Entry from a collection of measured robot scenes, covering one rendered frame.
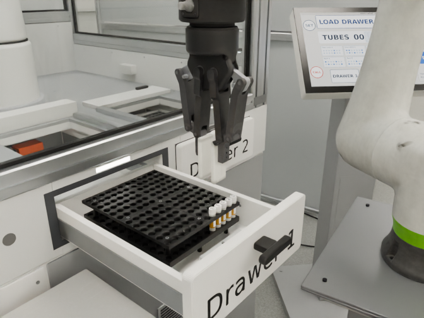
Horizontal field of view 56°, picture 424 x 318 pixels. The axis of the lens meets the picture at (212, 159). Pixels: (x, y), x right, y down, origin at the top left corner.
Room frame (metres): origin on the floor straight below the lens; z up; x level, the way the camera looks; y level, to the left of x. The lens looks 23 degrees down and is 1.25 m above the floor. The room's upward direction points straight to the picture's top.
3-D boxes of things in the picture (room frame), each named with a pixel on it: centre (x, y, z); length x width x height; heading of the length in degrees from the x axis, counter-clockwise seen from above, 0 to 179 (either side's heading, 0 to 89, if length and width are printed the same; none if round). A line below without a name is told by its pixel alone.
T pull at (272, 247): (0.49, -0.08, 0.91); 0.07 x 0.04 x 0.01; 140
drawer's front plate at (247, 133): (0.95, -0.02, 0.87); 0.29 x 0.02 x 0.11; 140
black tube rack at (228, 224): (0.63, 0.09, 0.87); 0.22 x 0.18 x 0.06; 50
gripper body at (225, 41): (0.59, 0.00, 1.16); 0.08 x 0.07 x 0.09; 50
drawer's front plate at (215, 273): (0.51, -0.06, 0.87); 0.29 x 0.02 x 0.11; 140
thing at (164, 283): (0.64, 0.10, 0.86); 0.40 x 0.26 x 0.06; 50
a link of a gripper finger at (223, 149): (0.57, -0.02, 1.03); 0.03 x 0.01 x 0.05; 50
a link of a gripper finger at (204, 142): (0.60, 0.01, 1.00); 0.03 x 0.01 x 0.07; 140
